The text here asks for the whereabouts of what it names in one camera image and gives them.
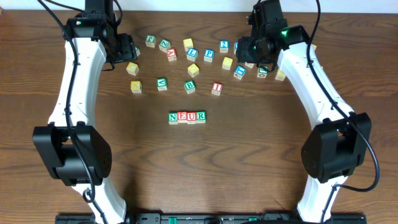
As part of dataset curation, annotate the yellow block top middle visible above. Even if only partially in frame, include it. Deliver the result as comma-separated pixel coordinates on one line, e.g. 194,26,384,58
183,38,194,52

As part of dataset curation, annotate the green R block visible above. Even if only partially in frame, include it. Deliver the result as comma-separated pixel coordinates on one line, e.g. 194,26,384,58
196,111,206,124

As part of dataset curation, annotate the green B block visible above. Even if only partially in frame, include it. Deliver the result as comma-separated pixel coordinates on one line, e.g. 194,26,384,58
184,80,196,94

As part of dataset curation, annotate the blue P block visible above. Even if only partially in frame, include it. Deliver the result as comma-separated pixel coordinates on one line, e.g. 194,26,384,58
204,49,215,63

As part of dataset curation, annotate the green L block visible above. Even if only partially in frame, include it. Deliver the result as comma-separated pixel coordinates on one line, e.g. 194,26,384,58
135,46,141,57

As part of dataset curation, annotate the yellow block centre left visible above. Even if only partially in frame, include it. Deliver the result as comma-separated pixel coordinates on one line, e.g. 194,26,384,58
187,63,200,78

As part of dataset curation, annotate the blue 2 block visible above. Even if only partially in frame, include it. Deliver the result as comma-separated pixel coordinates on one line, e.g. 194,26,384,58
220,40,229,54

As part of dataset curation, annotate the red I block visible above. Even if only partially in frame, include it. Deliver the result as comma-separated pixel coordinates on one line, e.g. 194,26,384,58
211,82,223,96

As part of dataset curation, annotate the green V block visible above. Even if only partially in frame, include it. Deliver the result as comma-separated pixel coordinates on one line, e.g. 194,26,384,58
157,78,167,91

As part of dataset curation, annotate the red A block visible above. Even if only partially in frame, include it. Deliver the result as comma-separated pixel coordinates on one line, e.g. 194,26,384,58
166,48,177,62

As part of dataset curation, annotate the green Z block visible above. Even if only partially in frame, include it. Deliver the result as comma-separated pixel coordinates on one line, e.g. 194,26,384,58
159,39,171,53

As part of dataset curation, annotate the blue T block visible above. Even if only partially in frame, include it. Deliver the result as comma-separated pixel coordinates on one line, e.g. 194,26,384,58
233,65,246,80

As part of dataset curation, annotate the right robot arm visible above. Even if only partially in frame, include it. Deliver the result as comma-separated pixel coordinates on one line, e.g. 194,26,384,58
236,25,375,223

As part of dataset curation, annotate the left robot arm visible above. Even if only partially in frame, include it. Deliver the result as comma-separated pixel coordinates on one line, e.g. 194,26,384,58
32,16,136,223

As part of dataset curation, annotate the blue D block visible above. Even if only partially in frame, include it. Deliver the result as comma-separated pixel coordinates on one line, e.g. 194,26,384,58
234,42,238,55

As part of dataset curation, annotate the green J block right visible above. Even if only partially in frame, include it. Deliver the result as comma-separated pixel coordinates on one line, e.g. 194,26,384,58
257,68,268,78

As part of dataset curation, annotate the green N block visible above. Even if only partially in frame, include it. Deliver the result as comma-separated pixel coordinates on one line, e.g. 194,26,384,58
168,112,178,124

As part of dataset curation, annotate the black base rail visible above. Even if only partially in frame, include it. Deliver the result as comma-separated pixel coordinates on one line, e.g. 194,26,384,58
55,212,367,224

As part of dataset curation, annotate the red E block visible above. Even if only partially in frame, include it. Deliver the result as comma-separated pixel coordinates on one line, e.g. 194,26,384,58
177,111,187,123

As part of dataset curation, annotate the red u block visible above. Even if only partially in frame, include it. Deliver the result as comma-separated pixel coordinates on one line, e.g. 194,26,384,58
187,112,197,124
244,62,255,68

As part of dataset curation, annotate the yellow K block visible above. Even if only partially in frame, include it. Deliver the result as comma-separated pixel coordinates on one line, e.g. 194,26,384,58
130,81,142,93

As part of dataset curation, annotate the blue L block left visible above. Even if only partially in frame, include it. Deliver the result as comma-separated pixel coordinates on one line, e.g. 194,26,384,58
187,48,198,62

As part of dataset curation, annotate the green j block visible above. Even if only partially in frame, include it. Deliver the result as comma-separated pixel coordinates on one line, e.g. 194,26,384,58
145,35,156,48
257,68,268,78

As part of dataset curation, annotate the green J block far left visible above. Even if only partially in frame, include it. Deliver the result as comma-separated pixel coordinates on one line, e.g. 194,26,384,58
145,35,156,48

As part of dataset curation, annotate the yellow S block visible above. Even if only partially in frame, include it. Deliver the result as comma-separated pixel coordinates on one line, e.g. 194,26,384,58
275,68,286,81

